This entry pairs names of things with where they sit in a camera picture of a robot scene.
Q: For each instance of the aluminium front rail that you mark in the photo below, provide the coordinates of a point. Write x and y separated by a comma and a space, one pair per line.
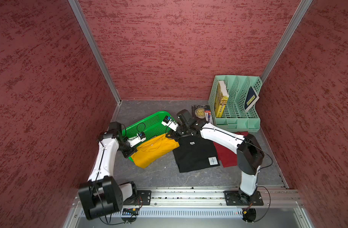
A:
213, 197

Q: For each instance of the right aluminium corner post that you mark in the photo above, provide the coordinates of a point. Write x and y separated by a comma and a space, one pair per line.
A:
286, 37

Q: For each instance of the left aluminium corner post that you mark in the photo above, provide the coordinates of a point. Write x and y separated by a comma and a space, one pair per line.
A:
78, 12

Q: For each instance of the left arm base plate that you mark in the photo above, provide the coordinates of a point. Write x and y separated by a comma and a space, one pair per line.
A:
143, 198

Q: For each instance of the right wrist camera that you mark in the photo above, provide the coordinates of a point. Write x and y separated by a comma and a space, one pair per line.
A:
169, 122

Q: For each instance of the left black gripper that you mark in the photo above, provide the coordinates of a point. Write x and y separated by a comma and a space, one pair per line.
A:
131, 150

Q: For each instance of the yellow book in organizer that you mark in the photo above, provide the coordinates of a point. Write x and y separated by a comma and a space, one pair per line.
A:
221, 98

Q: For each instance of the white red pen box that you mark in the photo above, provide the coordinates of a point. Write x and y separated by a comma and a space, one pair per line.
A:
208, 116

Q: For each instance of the aluminium corner post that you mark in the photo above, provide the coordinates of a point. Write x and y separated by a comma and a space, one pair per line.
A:
286, 37
78, 12

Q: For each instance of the dark blue book in organizer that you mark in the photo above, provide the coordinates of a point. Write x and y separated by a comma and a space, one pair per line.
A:
251, 98

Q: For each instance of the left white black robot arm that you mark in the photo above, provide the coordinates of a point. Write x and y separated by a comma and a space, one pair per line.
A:
101, 195

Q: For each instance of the mint green file organizer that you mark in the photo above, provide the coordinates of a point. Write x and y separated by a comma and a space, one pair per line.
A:
235, 118

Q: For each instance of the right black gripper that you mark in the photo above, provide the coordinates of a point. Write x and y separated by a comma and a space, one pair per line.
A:
178, 135

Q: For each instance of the dark paperback book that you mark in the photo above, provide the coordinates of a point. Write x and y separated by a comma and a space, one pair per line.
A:
198, 111

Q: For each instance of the green plastic basket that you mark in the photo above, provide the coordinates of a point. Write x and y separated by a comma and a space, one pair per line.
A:
151, 126

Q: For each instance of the black t-shirt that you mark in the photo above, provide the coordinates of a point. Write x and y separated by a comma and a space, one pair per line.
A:
195, 154

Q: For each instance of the yellow t-shirt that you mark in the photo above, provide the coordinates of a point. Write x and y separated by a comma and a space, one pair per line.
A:
153, 149

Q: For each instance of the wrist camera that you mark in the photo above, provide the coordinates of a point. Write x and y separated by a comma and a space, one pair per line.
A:
169, 122
139, 138

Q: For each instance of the red t-shirt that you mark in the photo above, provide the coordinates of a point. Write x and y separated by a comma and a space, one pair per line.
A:
229, 155

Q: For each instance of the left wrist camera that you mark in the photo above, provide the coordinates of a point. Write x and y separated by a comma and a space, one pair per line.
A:
139, 138

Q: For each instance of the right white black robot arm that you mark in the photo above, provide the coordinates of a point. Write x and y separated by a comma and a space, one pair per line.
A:
249, 154

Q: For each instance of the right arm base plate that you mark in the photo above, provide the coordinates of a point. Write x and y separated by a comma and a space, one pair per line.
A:
238, 198

